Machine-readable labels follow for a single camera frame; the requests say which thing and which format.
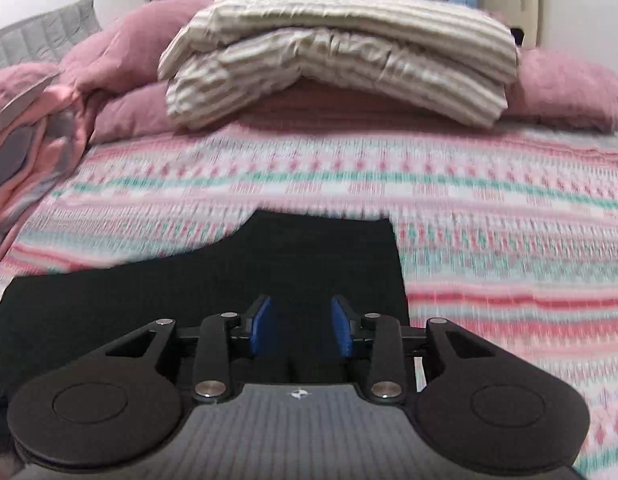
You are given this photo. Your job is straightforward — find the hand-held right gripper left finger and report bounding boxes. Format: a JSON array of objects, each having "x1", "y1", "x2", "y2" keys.
[{"x1": 105, "y1": 294, "x2": 272, "y2": 404}]

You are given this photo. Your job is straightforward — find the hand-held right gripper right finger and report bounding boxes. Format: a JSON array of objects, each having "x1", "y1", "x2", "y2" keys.
[{"x1": 331, "y1": 294, "x2": 500, "y2": 404}]

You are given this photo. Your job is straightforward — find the black pants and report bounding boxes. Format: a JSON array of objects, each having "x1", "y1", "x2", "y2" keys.
[{"x1": 0, "y1": 210, "x2": 410, "y2": 453}]

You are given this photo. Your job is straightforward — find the pink patterned bedspread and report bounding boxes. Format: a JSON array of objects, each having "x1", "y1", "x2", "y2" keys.
[{"x1": 0, "y1": 122, "x2": 618, "y2": 480}]

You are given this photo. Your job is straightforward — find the beige striped folded blanket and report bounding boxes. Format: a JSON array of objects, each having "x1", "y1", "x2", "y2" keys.
[{"x1": 158, "y1": 0, "x2": 522, "y2": 131}]

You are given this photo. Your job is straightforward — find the pink pillow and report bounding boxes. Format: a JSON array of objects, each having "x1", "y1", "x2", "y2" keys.
[
  {"x1": 489, "y1": 10, "x2": 618, "y2": 135},
  {"x1": 56, "y1": 0, "x2": 224, "y2": 143}
]

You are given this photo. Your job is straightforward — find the pink and grey striped duvet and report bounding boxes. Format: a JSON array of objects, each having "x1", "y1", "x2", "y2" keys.
[{"x1": 0, "y1": 62, "x2": 97, "y2": 273}]

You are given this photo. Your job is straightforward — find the grey quilted headboard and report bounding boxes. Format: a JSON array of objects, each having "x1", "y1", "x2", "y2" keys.
[{"x1": 0, "y1": 0, "x2": 104, "y2": 75}]

